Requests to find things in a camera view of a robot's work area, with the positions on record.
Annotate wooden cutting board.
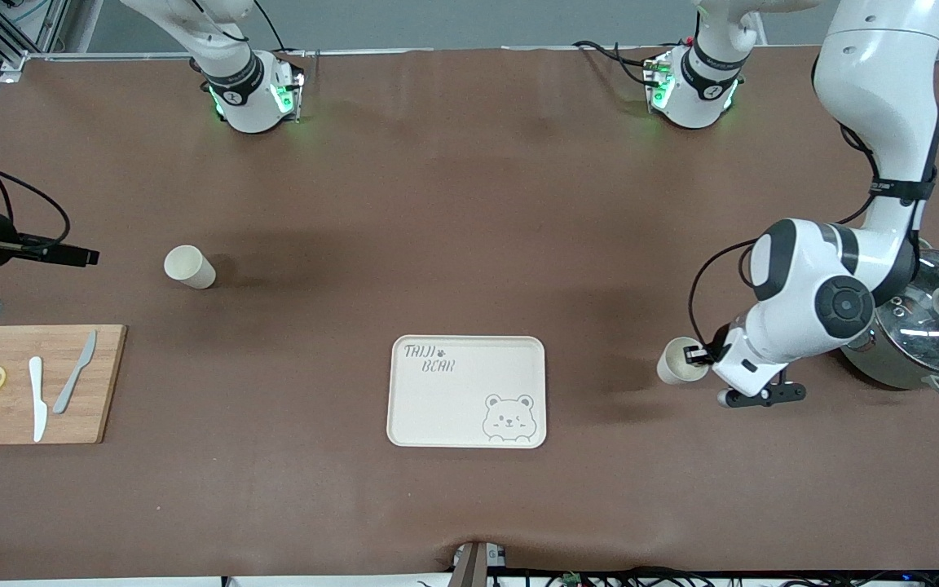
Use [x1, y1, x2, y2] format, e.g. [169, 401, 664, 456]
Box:
[0, 324, 128, 446]

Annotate white plastic knife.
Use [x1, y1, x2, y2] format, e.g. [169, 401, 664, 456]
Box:
[28, 356, 49, 444]

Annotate grey-green electric pot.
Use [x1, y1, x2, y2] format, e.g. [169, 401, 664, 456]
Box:
[840, 236, 939, 399]

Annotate black arm base cables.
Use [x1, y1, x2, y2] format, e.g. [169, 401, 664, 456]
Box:
[572, 38, 659, 87]

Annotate metal table edge rail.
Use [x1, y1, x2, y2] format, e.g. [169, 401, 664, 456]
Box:
[25, 47, 699, 60]

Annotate aluminium frame rails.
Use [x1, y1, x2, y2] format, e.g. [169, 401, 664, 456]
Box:
[0, 0, 71, 70]

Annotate grey metal bracket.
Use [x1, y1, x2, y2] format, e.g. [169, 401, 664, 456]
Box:
[452, 540, 509, 587]

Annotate white paper-like cup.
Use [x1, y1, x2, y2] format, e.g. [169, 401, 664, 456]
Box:
[656, 336, 712, 386]
[164, 245, 217, 290]

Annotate grey plastic knife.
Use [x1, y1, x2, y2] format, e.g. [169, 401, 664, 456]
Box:
[52, 329, 99, 415]

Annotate black arm base cable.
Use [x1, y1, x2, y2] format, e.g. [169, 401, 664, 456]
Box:
[253, 0, 289, 55]

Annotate white bear print tray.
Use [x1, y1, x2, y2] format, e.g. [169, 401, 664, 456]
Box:
[386, 335, 548, 449]

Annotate brown table mat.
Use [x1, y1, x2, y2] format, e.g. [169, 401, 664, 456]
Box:
[0, 45, 939, 581]

